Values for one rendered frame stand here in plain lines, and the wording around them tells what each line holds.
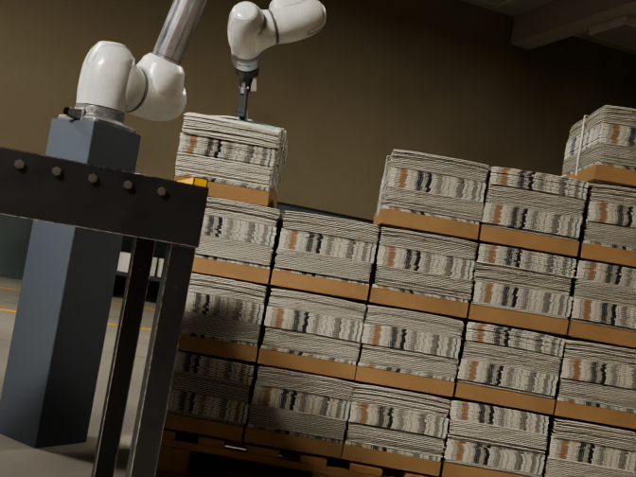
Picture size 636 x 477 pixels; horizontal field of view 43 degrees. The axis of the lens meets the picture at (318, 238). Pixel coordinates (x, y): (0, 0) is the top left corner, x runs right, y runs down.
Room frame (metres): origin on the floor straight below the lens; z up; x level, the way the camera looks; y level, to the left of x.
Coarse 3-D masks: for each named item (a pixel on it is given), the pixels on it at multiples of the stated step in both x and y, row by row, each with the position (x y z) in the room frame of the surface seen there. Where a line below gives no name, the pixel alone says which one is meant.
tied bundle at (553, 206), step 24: (504, 168) 2.35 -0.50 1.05; (504, 192) 2.35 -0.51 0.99; (528, 192) 2.35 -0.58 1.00; (552, 192) 2.34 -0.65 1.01; (576, 192) 2.34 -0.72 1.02; (504, 216) 2.34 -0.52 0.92; (528, 216) 2.35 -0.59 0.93; (552, 216) 2.34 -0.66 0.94; (576, 216) 2.34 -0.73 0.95; (480, 240) 2.37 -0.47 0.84; (576, 240) 2.34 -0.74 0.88
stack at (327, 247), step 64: (256, 256) 2.36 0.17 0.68; (320, 256) 2.36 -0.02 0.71; (384, 256) 2.36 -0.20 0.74; (448, 256) 2.35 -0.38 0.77; (512, 256) 2.35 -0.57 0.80; (192, 320) 2.36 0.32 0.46; (256, 320) 2.36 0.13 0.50; (320, 320) 2.35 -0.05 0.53; (384, 320) 2.35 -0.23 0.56; (448, 320) 2.34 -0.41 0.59; (192, 384) 2.37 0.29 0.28; (256, 384) 2.36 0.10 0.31; (320, 384) 2.35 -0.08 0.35; (512, 384) 2.34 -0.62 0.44; (192, 448) 2.36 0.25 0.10; (256, 448) 2.36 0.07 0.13; (384, 448) 2.35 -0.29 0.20; (448, 448) 2.35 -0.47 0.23; (512, 448) 2.34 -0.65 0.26
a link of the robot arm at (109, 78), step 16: (96, 48) 2.54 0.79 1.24; (112, 48) 2.53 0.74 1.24; (128, 48) 2.58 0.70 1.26; (96, 64) 2.51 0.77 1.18; (112, 64) 2.51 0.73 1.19; (128, 64) 2.55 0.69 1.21; (80, 80) 2.53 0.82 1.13; (96, 80) 2.50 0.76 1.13; (112, 80) 2.52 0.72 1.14; (128, 80) 2.56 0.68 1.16; (144, 80) 2.62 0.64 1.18; (80, 96) 2.53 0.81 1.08; (96, 96) 2.51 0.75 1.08; (112, 96) 2.52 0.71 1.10; (128, 96) 2.57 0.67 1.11
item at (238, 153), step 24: (192, 120) 2.36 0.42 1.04; (216, 120) 2.34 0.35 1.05; (192, 144) 2.36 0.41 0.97; (216, 144) 2.35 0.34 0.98; (240, 144) 2.35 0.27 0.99; (264, 144) 2.34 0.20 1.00; (192, 168) 2.37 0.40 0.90; (216, 168) 2.37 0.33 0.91; (240, 168) 2.36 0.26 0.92; (264, 168) 2.36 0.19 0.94
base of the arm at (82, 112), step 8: (80, 104) 2.52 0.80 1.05; (88, 104) 2.51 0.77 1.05; (64, 112) 2.49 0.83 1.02; (72, 112) 2.48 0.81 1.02; (80, 112) 2.50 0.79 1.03; (88, 112) 2.51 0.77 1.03; (96, 112) 2.51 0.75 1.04; (104, 112) 2.51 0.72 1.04; (112, 112) 2.53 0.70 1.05; (88, 120) 2.48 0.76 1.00; (96, 120) 2.47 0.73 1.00; (104, 120) 2.50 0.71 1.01; (112, 120) 2.53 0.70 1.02; (120, 120) 2.56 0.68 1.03; (120, 128) 2.56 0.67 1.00; (128, 128) 2.58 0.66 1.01
